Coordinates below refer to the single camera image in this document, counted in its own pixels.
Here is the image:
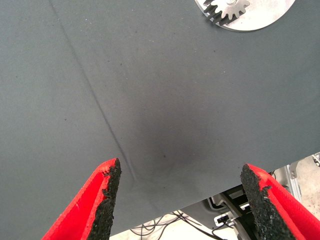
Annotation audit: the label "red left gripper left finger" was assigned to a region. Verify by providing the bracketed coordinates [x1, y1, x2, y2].
[41, 157, 122, 240]

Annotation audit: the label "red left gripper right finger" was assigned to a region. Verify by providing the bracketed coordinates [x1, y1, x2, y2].
[240, 163, 320, 240]

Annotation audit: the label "round metal carrier plate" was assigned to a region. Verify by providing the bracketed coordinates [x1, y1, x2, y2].
[194, 0, 297, 32]

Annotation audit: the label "small steel planetary gear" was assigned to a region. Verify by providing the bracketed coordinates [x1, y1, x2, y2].
[202, 0, 251, 26]

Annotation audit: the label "aluminium table leg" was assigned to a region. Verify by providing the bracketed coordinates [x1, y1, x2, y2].
[273, 163, 303, 201]

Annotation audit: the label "dark grey table cloth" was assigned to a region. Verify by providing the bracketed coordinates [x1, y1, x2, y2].
[0, 0, 320, 236]

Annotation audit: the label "tangled black floor cables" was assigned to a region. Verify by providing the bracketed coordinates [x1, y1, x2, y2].
[129, 209, 226, 240]

